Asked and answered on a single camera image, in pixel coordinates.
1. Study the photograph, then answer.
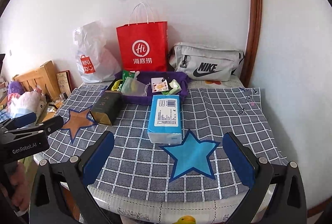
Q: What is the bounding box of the brown wooden door frame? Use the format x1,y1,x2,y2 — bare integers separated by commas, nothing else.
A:
240,0,263,87

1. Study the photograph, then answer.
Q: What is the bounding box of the brown framed picture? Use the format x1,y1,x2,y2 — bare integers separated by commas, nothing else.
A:
56,71,73,96

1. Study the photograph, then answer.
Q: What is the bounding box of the dark green gold box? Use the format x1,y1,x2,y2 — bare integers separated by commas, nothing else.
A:
90,90,124,126

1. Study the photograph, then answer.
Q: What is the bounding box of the red Haidilao paper bag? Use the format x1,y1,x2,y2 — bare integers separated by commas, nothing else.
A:
116,21,168,72

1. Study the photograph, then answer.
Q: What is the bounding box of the translucent mesh pouch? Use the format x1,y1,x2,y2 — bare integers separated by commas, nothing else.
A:
120,77,149,96

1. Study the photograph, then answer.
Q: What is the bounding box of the brown star patch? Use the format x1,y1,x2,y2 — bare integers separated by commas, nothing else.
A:
61,107,97,143

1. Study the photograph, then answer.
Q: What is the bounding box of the person's left hand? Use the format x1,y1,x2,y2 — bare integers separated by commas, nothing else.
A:
9,162,30,211

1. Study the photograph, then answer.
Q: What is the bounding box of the purple fabric tray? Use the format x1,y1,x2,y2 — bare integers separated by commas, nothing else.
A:
106,70,192,106

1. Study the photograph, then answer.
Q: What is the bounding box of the wooden headboard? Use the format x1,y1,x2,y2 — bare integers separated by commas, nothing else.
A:
12,60,60,100

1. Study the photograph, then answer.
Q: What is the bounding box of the grey checked cloth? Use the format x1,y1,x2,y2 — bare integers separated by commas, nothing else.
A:
34,88,286,202

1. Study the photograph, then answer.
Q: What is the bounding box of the green snack packet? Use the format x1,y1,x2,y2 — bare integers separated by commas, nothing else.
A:
122,70,140,82

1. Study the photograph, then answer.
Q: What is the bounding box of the blue tissue pack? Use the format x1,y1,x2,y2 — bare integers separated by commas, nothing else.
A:
147,95,182,144

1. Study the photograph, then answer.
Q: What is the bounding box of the grey Nike waist bag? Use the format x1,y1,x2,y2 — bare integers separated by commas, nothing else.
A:
169,42,244,82

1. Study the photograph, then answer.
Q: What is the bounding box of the blue star patch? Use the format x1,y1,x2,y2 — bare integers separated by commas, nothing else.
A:
160,130,220,182

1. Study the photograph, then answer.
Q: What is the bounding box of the white Miniso plastic bag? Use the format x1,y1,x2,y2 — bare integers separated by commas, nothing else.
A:
73,22,121,83

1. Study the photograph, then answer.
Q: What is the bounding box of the green wet wipes pack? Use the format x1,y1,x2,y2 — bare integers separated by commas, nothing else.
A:
168,79,182,95

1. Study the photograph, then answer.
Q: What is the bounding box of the orange fruit print sachet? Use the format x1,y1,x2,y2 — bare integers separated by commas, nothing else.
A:
151,77,169,93

